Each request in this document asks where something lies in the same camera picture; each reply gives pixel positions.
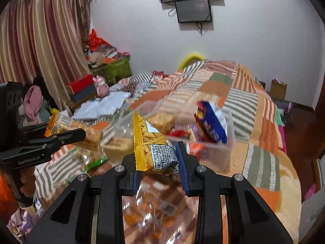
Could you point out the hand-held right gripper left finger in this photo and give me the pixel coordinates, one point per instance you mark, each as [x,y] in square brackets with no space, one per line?
[136,181]

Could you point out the green storage box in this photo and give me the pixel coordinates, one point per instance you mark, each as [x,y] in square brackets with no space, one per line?
[116,71]

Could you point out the white cloth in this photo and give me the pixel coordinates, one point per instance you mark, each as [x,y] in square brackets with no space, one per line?
[101,106]

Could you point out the clear plastic container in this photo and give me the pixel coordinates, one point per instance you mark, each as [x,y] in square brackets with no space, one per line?
[177,122]

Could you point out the blue white snack bag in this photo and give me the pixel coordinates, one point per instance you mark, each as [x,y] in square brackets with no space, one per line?
[213,124]

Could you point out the dark grey box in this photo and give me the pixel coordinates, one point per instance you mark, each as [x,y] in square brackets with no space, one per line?
[83,94]

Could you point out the yellow stick snack packet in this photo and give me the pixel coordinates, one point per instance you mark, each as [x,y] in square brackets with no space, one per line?
[152,142]

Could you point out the brown cardboard box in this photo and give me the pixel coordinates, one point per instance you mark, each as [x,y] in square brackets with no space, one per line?
[278,90]

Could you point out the pile of clothes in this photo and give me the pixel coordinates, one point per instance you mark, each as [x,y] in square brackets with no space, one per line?
[285,111]

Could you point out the checkered patchwork blanket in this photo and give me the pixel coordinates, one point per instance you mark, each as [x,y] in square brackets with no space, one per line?
[137,83]

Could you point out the red plastic bag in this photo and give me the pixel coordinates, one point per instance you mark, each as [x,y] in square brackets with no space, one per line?
[97,39]

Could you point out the striped curtain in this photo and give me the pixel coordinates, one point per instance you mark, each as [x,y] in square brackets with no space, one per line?
[43,43]

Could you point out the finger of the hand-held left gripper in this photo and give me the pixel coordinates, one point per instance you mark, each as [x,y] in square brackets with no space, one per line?
[33,131]
[73,135]

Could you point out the clear cracker bag green end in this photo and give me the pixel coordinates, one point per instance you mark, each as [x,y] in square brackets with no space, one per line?
[119,147]

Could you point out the brown biscuit packet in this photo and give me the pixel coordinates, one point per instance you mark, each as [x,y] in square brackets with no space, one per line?
[163,122]

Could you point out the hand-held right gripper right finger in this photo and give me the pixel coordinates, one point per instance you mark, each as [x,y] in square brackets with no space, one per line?
[181,167]

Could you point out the patchwork striped bed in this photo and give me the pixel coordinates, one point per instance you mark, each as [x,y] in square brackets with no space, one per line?
[243,132]

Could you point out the small black monitor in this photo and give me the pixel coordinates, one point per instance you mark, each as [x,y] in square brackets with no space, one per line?
[193,11]

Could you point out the orange cracker snack packet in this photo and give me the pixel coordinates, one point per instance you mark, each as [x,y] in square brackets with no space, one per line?
[86,131]

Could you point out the red box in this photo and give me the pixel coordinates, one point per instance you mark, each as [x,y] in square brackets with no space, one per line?
[81,82]

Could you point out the purple snack packet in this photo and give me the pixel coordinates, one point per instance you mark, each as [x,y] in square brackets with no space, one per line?
[194,131]

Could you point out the clear packet orange bites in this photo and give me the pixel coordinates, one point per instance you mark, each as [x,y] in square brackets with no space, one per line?
[157,213]

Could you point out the red snack bag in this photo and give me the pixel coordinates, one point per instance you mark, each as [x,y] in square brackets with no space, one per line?
[179,133]
[198,148]

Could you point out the pink rabbit toy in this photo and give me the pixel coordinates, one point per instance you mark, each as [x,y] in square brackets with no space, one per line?
[101,86]

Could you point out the pile of papers and boxes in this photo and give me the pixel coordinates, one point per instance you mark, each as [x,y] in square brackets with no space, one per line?
[106,54]

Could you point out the pink garment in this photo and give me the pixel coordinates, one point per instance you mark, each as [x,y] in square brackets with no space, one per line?
[34,104]

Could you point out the yellow foam hoop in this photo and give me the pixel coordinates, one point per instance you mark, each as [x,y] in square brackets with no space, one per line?
[189,58]

